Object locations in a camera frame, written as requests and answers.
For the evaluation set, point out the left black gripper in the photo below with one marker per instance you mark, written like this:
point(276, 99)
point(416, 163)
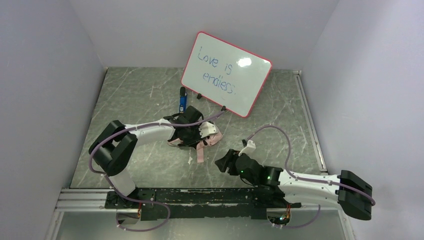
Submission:
point(195, 133)

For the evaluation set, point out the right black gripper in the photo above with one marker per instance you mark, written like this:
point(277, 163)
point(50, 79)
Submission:
point(234, 161)

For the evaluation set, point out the pink folding umbrella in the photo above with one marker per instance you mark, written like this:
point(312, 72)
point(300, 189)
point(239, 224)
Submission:
point(210, 141)

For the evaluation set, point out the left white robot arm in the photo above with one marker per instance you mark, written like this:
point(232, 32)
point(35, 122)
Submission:
point(113, 148)

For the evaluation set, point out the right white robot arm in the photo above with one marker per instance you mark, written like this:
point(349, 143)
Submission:
point(274, 187)

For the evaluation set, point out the blue whiteboard marker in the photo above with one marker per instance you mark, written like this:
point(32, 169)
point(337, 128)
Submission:
point(182, 100)

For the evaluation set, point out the red-framed whiteboard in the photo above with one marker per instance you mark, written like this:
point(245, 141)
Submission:
point(225, 74)

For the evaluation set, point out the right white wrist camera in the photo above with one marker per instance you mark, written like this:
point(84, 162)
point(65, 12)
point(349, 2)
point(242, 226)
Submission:
point(248, 147)

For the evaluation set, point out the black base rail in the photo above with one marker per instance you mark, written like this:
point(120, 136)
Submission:
point(197, 203)

